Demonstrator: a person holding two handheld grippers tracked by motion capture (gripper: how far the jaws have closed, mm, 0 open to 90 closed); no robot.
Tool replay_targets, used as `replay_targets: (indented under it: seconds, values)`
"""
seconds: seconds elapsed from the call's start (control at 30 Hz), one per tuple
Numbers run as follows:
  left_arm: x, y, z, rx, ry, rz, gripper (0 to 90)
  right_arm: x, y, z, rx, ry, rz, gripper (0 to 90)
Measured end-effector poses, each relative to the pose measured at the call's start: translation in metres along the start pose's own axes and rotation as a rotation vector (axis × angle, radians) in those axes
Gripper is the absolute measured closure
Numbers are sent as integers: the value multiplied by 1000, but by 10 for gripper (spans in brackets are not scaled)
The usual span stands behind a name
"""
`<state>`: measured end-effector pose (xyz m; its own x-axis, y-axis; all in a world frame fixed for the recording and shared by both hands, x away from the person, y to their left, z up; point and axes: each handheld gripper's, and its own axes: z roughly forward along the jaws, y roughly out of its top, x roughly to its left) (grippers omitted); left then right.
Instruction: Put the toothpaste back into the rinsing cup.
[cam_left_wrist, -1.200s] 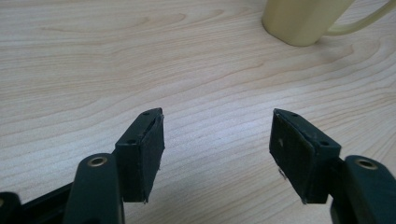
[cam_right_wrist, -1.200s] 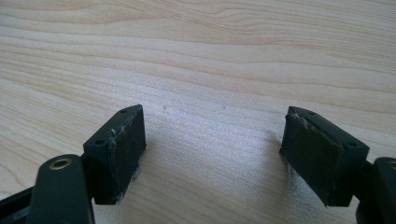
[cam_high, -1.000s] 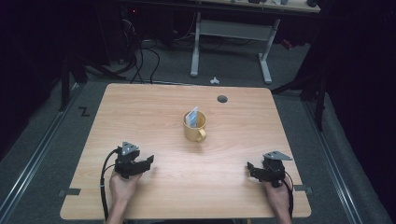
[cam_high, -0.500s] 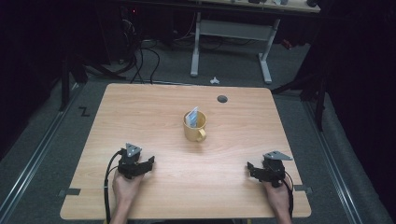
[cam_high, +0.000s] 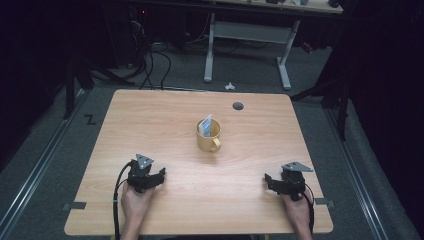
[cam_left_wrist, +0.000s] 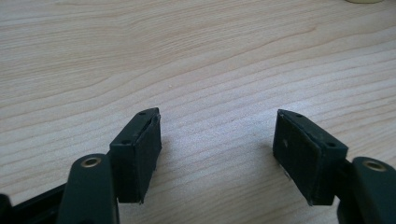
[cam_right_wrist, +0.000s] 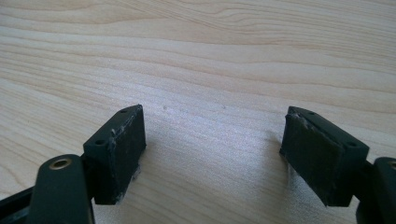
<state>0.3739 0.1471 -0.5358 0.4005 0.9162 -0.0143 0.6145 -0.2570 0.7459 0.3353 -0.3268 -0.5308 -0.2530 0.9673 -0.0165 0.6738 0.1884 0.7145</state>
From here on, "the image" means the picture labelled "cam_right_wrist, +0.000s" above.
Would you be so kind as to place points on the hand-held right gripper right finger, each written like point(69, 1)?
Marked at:
point(323, 155)

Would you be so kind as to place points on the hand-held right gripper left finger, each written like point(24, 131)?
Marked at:
point(118, 155)

